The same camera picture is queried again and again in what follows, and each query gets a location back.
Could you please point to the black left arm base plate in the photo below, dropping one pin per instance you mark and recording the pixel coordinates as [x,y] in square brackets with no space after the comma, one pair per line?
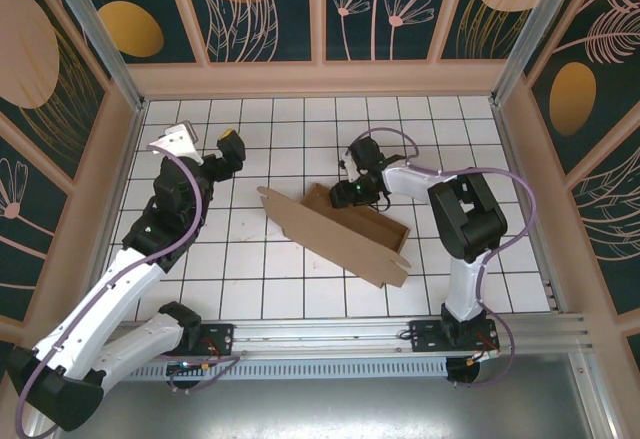
[222,336]

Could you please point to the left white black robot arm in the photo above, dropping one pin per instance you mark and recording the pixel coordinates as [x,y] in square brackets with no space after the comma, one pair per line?
[65,399]

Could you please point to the aluminium mounting rail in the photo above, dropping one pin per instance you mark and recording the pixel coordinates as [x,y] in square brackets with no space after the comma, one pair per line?
[320,336]

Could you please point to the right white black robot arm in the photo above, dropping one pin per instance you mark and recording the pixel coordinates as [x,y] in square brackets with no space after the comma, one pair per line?
[465,219]

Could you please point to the brown cardboard box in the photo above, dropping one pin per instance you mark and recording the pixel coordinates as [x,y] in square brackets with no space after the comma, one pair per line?
[325,239]

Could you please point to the grey metal sheet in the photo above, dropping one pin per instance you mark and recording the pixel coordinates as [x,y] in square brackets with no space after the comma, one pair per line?
[320,409]

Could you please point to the aluminium frame post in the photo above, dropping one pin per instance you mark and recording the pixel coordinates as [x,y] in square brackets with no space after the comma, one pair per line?
[97,34]
[531,34]

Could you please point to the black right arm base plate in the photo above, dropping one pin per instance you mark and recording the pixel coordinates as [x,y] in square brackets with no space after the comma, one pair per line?
[422,336]

